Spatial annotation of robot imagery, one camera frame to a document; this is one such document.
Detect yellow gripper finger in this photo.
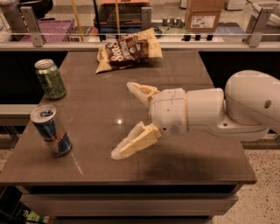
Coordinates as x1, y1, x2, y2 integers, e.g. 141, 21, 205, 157
127, 82, 159, 107
111, 122, 162, 160

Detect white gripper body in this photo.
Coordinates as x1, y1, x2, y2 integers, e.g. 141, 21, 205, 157
149, 88, 187, 136

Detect blue silver redbull can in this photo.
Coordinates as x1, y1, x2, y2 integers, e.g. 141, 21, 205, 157
30, 104, 72, 157

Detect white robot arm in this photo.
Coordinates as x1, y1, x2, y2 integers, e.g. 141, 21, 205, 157
111, 70, 280, 160

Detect brown chip bag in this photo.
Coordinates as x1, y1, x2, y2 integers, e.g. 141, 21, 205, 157
95, 28, 163, 74

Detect green soda can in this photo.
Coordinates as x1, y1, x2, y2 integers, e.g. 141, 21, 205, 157
34, 59, 67, 100

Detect yellow pole right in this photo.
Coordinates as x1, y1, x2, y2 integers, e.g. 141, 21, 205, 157
115, 0, 121, 39

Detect yellow pole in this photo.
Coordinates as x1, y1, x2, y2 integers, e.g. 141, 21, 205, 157
115, 0, 121, 39
71, 0, 84, 42

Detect grey table drawer front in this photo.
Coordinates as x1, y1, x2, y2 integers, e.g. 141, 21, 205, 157
21, 194, 238, 217

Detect cardboard box with label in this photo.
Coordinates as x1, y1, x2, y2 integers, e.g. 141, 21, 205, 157
185, 0, 224, 32

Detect purple plastic crate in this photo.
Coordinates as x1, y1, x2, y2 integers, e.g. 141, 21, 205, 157
19, 18, 75, 43

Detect yellow pole left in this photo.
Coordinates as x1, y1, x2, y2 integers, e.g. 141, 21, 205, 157
71, 0, 84, 42

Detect green packet under table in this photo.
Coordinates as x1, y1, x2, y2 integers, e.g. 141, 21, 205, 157
16, 202, 53, 224

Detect middle metal railing bracket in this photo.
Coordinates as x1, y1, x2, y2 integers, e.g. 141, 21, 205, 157
141, 7, 151, 30

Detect metal railing bracket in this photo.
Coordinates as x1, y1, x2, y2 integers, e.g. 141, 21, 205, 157
245, 2, 280, 47
20, 6, 45, 47
141, 7, 151, 30

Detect right metal railing bracket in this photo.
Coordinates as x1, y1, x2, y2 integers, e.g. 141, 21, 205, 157
245, 2, 280, 47

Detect left metal railing bracket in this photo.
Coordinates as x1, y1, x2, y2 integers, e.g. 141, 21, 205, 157
20, 6, 45, 47

